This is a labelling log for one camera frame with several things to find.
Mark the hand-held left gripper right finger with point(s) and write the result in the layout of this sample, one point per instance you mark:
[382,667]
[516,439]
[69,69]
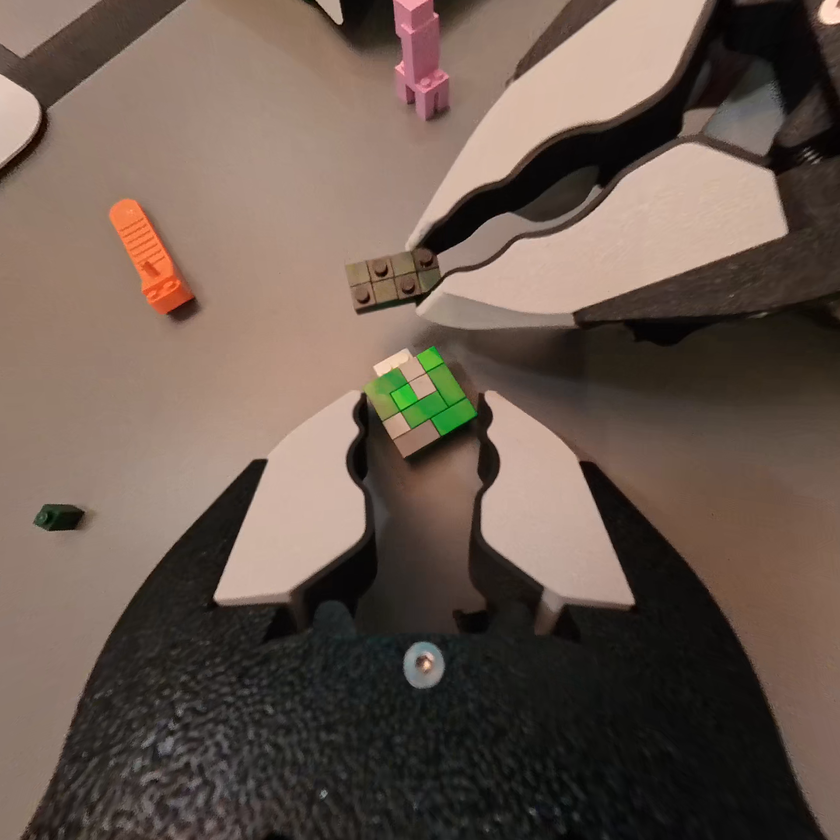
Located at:
[551,525]

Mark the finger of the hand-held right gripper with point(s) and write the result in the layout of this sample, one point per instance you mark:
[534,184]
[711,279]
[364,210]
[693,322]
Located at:
[577,98]
[643,229]

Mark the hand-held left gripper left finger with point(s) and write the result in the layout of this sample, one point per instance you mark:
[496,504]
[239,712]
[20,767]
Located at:
[295,525]

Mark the bright green lego tile panel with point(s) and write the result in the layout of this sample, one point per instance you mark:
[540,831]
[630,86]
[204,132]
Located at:
[420,407]

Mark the dark green lego plate strip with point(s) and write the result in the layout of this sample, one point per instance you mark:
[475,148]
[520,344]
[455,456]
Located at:
[387,282]

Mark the pink lego pig figure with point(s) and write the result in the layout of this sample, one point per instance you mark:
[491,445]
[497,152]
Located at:
[420,46]

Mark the single dark green lego brick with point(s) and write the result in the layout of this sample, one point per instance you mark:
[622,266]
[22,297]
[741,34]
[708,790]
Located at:
[59,517]

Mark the orange brick separator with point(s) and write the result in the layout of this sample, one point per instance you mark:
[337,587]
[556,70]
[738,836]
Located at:
[148,262]

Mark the white rounded board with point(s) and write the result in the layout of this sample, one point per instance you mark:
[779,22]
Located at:
[16,121]

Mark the black strip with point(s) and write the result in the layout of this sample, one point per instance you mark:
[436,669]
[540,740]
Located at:
[85,49]

